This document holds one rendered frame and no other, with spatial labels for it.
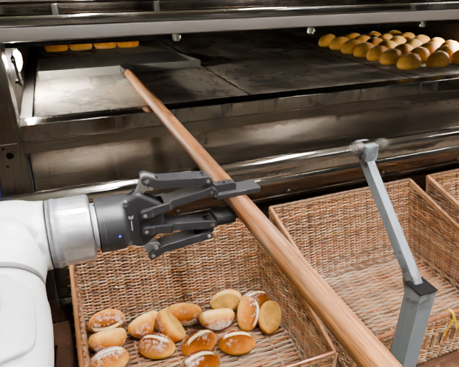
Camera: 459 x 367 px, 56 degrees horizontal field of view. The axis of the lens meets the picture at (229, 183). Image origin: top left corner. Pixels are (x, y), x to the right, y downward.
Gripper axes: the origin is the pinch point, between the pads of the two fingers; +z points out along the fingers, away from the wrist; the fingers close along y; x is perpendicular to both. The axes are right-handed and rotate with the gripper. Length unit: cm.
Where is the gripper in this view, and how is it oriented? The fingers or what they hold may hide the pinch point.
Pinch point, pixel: (235, 199)
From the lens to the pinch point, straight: 64.9
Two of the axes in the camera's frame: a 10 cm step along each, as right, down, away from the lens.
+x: 3.6, 4.2, -8.3
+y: 0.0, 9.0, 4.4
